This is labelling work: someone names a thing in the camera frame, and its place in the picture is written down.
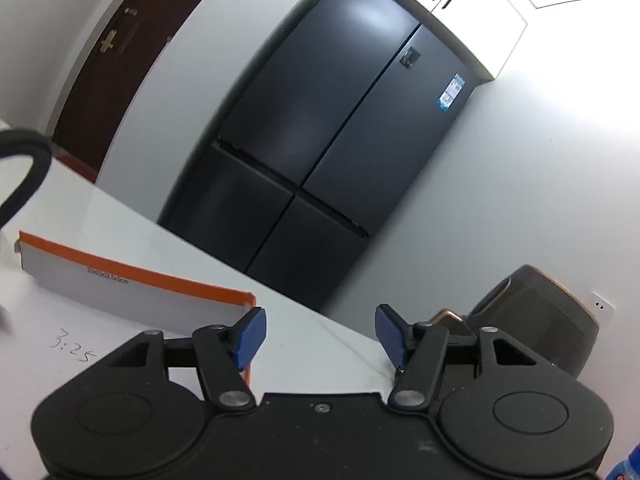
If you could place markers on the dark grey air fryer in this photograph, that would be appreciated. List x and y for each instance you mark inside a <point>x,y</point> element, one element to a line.
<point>540,310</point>

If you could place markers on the white wall cabinet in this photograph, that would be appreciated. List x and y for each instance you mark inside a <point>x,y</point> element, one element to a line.
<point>480,25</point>

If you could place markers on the dark grey refrigerator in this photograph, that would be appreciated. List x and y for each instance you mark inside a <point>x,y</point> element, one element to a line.
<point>325,110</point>

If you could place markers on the white wall socket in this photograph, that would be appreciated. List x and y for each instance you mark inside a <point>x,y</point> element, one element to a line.
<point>602,307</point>

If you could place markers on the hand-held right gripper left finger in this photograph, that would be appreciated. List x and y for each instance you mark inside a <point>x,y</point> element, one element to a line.
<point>252,332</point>

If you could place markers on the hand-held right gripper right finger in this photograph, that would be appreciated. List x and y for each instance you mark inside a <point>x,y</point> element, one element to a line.
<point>392,335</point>

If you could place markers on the orange-edged white box tray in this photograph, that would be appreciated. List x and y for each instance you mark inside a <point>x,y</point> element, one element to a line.
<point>100,280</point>

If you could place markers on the dark brown door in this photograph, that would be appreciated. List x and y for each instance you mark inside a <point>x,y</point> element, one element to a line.
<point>135,70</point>

